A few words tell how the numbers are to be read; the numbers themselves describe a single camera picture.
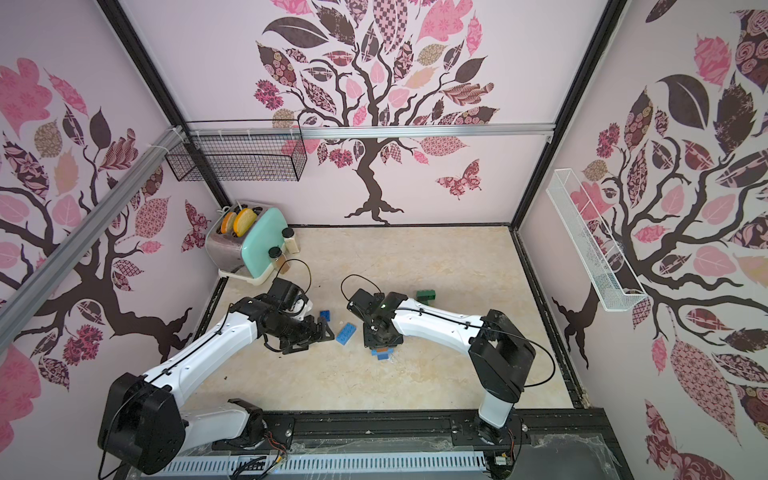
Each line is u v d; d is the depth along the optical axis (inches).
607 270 29.1
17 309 19.4
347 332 35.4
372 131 36.3
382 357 33.5
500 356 17.4
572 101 33.1
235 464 27.6
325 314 37.3
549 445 28.4
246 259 37.0
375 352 32.7
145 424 15.6
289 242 42.8
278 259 39.7
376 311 23.8
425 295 38.4
